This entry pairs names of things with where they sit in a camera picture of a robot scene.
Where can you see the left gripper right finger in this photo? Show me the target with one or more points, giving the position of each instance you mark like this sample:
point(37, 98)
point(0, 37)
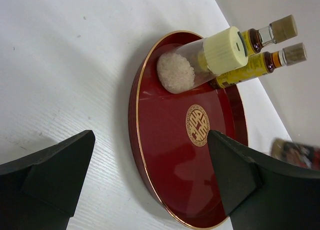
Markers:
point(259, 192)

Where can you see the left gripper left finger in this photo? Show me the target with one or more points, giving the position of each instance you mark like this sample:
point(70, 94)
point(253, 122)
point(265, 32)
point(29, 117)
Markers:
point(41, 191)

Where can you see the small black cap spice jar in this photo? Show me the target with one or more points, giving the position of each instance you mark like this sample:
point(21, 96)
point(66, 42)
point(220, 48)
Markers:
point(297, 154)

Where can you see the yellow label sauce bottle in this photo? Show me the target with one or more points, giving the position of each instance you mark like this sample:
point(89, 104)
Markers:
point(276, 32)
point(261, 64)

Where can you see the cream cap rice shaker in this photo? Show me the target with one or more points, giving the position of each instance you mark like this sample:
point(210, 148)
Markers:
point(188, 66)

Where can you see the red round lacquer tray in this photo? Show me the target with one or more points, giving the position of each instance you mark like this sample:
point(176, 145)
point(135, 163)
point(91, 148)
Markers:
point(168, 137)

